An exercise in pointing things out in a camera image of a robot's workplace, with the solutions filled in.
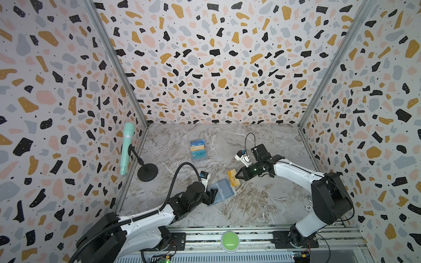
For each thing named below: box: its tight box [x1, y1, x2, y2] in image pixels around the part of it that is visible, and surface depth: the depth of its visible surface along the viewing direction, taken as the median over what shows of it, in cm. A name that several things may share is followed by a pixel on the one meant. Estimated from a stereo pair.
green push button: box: [220, 230, 240, 254], surface depth 74 cm
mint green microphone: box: [120, 122, 135, 176], surface depth 74 cm
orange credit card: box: [227, 168, 241, 187], surface depth 87 cm
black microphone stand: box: [128, 143, 159, 182], surface depth 96 cm
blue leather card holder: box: [207, 178, 235, 205], surface depth 92 cm
